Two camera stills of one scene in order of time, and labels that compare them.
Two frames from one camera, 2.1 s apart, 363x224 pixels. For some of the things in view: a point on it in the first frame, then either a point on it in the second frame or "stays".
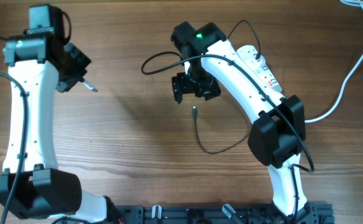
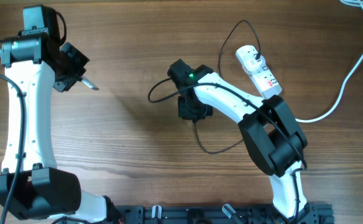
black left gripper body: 75,70 stays
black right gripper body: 202,86 → 193,110
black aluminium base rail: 313,213 stays
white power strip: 260,67 stays
